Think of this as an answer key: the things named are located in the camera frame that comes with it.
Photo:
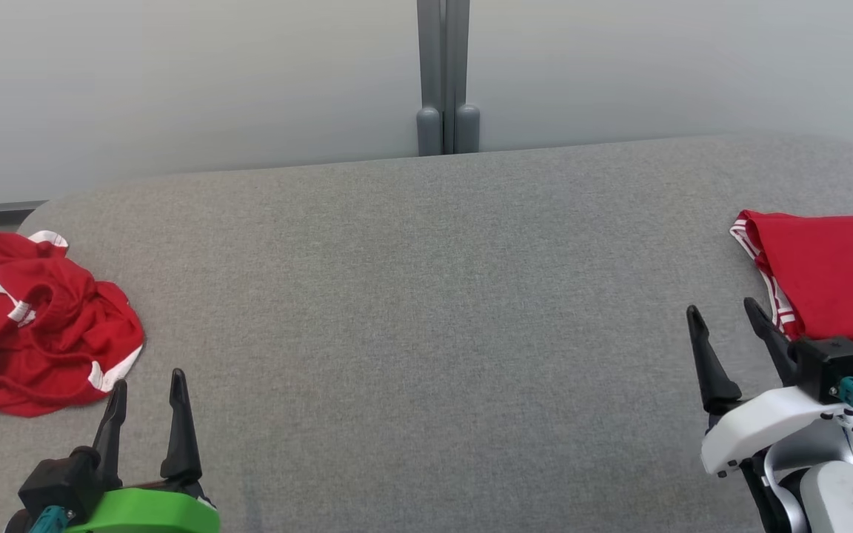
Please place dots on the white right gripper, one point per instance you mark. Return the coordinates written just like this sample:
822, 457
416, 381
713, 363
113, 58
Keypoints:
774, 418

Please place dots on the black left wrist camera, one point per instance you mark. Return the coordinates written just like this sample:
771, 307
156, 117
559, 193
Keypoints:
60, 485

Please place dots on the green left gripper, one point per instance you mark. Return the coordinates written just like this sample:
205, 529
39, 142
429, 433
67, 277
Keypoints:
152, 514

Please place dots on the red Bulls 23 jersey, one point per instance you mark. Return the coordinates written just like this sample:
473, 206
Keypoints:
841, 281

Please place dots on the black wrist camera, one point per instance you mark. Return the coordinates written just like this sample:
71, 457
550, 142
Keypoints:
830, 366
60, 485

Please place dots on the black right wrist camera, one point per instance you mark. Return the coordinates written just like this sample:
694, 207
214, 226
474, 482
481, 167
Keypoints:
830, 366

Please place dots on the grey partition post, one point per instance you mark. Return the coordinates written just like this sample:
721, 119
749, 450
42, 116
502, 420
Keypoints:
430, 74

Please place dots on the red Bulls 23 shorts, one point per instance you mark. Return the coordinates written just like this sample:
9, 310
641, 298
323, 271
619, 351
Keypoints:
49, 333

